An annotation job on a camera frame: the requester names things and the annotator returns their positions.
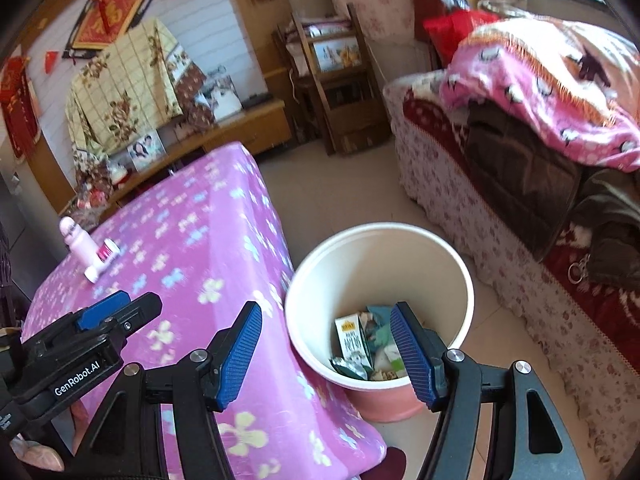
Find white milk carton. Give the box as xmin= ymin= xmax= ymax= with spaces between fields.
xmin=334 ymin=314 xmax=375 ymax=372

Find low wooden cabinet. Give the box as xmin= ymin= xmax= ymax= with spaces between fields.
xmin=60 ymin=99 xmax=293 ymax=212

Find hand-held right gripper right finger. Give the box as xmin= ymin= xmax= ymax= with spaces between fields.
xmin=390 ymin=302 xmax=587 ymax=480

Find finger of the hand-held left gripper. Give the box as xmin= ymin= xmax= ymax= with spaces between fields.
xmin=107 ymin=293 xmax=163 ymax=345
xmin=22 ymin=290 xmax=133 ymax=356

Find framed photo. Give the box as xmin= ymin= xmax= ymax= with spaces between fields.
xmin=127 ymin=130 xmax=166 ymax=172

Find person's left hand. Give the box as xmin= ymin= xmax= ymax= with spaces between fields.
xmin=10 ymin=437 xmax=66 ymax=472

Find pink cartoon blanket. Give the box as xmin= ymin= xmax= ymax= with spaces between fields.
xmin=440 ymin=17 xmax=640 ymax=171

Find silver green wrapper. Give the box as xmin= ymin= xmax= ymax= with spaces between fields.
xmin=330 ymin=356 xmax=371 ymax=381

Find white plastic bucket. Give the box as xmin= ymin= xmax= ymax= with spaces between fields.
xmin=284 ymin=222 xmax=475 ymax=422

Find sofa with floral cover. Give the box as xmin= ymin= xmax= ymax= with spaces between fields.
xmin=382 ymin=70 xmax=640 ymax=456

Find yellow floral cloth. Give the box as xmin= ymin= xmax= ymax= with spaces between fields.
xmin=65 ymin=19 xmax=184 ymax=162

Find red diamond wall hanging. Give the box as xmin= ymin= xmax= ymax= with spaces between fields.
xmin=62 ymin=0 xmax=164 ymax=59

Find red plastic bag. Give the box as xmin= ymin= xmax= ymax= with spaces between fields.
xmin=424 ymin=10 xmax=501 ymax=68

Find unframed photo print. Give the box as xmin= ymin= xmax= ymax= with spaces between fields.
xmin=202 ymin=67 xmax=244 ymax=114

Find white tube with pink label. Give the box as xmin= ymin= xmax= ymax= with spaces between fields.
xmin=84 ymin=241 xmax=120 ymax=284

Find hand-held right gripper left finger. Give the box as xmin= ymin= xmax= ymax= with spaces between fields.
xmin=72 ymin=302 xmax=263 ymax=480

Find dark jacket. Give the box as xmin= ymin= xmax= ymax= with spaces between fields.
xmin=467 ymin=105 xmax=640 ymax=287

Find red hanging scroll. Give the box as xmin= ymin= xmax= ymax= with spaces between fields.
xmin=0 ymin=57 xmax=42 ymax=162

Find pink bottle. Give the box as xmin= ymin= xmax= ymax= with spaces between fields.
xmin=59 ymin=216 xmax=99 ymax=267

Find dark wooden rack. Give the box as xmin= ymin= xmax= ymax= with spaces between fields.
xmin=272 ymin=4 xmax=392 ymax=157

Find brown patterned cloth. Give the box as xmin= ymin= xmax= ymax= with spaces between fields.
xmin=172 ymin=67 xmax=219 ymax=129

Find metal key ring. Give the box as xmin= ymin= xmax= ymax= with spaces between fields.
xmin=567 ymin=255 xmax=592 ymax=284

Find pink floral blanket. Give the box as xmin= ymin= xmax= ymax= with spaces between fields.
xmin=22 ymin=142 xmax=388 ymax=480

